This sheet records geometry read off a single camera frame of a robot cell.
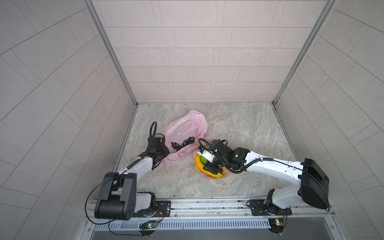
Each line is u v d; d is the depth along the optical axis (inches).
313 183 15.9
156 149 27.3
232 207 28.5
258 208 27.8
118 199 15.9
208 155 26.5
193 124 40.1
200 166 30.8
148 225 25.6
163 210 27.8
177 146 35.0
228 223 26.8
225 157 22.8
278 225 26.7
